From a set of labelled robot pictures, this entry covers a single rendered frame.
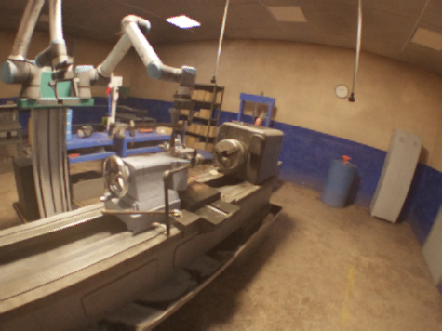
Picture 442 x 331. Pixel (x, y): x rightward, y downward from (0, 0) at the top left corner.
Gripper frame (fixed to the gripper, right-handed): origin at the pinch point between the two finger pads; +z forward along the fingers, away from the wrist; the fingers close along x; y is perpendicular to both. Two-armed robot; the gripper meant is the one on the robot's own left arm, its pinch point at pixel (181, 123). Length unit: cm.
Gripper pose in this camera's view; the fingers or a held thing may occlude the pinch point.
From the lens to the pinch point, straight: 133.5
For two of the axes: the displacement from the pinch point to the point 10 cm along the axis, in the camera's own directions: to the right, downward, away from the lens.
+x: 5.9, -1.3, 8.0
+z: -1.6, 9.5, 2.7
